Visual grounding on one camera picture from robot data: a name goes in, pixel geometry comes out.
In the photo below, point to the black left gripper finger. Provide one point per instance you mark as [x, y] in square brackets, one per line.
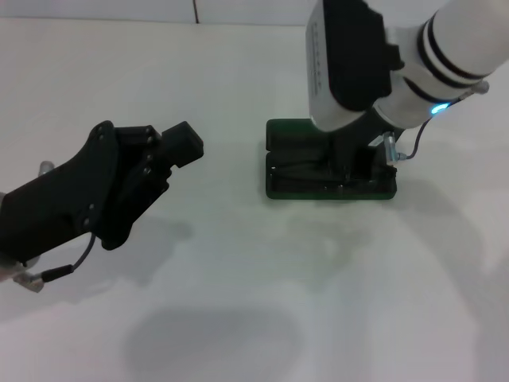
[139, 136]
[187, 153]

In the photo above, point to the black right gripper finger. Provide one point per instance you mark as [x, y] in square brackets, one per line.
[365, 163]
[341, 167]

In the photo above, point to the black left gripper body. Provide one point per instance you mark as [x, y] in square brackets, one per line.
[59, 203]

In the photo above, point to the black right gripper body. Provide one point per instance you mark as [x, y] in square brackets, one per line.
[358, 135]

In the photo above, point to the black glasses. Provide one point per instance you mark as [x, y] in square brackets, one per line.
[298, 166]

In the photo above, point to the green glasses case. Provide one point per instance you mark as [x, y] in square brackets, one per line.
[286, 195]

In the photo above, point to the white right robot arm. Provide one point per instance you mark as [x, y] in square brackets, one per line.
[457, 40]

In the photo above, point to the right gripper silver plug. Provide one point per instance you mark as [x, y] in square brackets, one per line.
[390, 147]

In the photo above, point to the gripper silver plug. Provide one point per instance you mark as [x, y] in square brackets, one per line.
[390, 147]
[45, 167]

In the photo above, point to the left gripper silver plug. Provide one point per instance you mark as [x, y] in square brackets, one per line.
[45, 167]

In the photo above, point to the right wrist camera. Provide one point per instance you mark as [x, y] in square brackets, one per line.
[358, 59]

